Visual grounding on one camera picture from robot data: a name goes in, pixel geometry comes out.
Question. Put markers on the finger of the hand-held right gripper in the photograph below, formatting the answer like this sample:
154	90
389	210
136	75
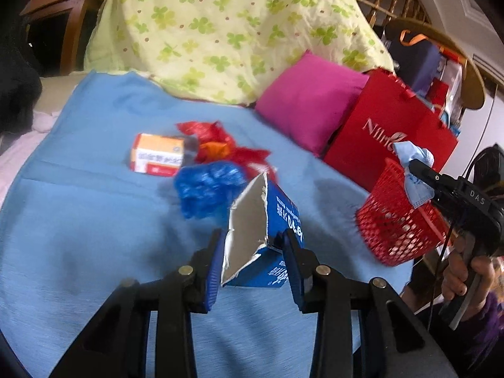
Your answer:
433	175

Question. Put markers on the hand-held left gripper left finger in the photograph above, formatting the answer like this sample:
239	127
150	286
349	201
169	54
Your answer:
212	269

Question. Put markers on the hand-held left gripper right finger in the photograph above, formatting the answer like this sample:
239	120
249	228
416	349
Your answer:
293	273

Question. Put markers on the blue face mask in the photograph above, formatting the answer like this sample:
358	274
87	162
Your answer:
413	153

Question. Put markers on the torn blue carton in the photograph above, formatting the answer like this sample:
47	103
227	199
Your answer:
283	212

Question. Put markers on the red mesh basket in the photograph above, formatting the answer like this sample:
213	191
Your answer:
390	220

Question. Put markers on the orange and white medicine box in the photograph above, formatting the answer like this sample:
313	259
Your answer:
157	153

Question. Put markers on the red plastic bag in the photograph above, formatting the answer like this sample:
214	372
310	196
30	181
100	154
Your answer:
204	130

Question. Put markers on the person's right forearm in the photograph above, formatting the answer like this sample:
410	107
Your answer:
490	323

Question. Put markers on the person's right hand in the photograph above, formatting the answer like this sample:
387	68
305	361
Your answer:
456	279

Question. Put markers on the red paper bag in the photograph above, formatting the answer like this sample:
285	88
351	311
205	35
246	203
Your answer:
378	126

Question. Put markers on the crumpled blue plastic bag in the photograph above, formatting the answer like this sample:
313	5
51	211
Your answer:
204	185

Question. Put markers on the orange plastic wrapper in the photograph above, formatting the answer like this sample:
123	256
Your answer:
212	149

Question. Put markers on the blue blanket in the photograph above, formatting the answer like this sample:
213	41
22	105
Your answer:
98	204

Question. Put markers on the pink pillow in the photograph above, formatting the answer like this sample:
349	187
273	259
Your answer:
307	98

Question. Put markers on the green clover print quilt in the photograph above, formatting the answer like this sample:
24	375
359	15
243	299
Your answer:
216	27

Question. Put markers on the black fuzzy cloth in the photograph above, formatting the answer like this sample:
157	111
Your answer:
15	86

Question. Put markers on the wooden nightstand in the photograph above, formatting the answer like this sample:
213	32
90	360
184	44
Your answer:
78	19

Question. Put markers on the curved wooden frame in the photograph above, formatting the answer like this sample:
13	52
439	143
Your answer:
468	71

